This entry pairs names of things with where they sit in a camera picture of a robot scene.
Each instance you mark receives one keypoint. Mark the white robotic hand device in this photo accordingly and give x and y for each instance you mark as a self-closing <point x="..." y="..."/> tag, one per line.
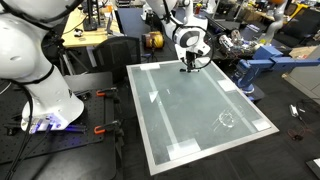
<point x="226" y="40"/>

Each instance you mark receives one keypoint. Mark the white power adapter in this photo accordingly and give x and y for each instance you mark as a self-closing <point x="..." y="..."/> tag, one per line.
<point x="294" y="110"/>

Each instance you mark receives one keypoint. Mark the brown cardboard box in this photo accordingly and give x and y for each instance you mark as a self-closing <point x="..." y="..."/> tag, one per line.
<point x="303" y="52"/>

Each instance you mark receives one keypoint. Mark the clear plastic cup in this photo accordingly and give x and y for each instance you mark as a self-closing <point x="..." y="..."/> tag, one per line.
<point x="226" y="120"/>

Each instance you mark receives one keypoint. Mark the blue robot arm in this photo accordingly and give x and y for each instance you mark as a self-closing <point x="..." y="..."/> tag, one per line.
<point x="266" y="61"/>

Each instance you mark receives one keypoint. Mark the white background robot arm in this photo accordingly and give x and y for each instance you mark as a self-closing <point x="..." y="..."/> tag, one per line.
<point x="276" y="20"/>

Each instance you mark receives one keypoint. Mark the black monitor stand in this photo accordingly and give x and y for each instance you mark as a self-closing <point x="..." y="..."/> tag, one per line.
<point x="90" y="21"/>

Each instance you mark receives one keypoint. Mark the black camera tripod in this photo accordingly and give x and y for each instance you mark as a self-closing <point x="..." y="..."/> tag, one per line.
<point x="61" y="53"/>

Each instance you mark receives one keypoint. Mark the light wooden desk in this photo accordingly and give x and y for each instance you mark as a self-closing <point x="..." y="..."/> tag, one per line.
<point x="86" y="35"/>

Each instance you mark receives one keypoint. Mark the black mesh office chair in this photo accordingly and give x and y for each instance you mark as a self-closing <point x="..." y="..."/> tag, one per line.
<point x="116" y="56"/>

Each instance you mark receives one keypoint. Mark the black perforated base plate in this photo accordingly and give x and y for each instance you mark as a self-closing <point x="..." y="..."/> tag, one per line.
<point x="50" y="146"/>

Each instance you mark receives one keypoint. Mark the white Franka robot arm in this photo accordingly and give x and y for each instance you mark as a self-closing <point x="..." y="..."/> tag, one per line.
<point x="33" y="50"/>

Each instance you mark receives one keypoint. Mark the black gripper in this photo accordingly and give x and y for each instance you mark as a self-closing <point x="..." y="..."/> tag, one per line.
<point x="191" y="56"/>

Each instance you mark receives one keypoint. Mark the orange black bar clamp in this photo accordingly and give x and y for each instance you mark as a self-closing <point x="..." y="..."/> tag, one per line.
<point x="106" y="92"/>
<point x="106" y="127"/>

